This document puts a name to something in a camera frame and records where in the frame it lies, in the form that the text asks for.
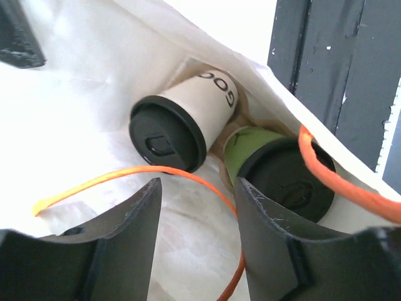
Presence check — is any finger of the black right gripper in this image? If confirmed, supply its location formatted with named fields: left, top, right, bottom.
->
left=1, top=0, right=46, bottom=69

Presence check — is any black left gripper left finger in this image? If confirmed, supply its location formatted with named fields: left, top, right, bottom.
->
left=1, top=178, right=162, bottom=300

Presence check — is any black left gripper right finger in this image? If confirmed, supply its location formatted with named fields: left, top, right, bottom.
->
left=235, top=178, right=400, bottom=300

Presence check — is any black coffee cup lid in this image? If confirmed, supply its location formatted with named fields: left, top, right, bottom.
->
left=237, top=138, right=335, bottom=223

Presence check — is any brown paper takeout bag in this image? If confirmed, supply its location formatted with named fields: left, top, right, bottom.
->
left=0, top=0, right=401, bottom=301

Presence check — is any green paper cup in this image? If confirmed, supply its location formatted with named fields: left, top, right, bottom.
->
left=223, top=126, right=284, bottom=185

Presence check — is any white paper cup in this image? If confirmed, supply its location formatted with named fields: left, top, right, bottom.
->
left=159, top=70, right=239, bottom=151

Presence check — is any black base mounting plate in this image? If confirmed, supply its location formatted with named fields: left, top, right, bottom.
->
left=268, top=1, right=400, bottom=190

